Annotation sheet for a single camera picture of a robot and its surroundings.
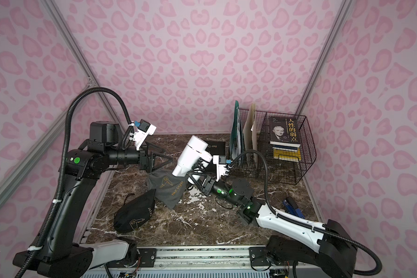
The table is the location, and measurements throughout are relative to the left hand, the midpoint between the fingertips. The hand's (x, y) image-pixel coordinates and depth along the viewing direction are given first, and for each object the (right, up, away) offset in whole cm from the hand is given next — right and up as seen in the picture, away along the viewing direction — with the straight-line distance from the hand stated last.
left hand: (167, 155), depth 60 cm
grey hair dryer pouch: (-7, -18, +29) cm, 35 cm away
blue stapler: (+53, -26, +23) cm, 63 cm away
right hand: (+7, -8, +3) cm, 11 cm away
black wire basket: (+55, -11, +40) cm, 69 cm away
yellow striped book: (+56, 0, +33) cm, 65 cm away
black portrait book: (+53, +11, +31) cm, 62 cm away
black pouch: (-20, -28, +20) cm, 40 cm away
